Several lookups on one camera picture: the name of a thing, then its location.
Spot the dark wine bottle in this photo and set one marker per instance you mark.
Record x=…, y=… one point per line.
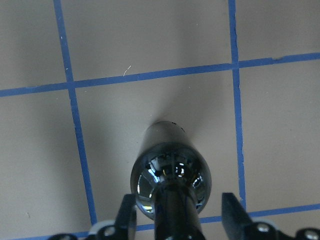
x=171, y=182

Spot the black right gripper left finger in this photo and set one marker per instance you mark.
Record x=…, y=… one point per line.
x=126, y=220

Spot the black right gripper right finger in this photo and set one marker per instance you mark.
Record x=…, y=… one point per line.
x=234, y=218

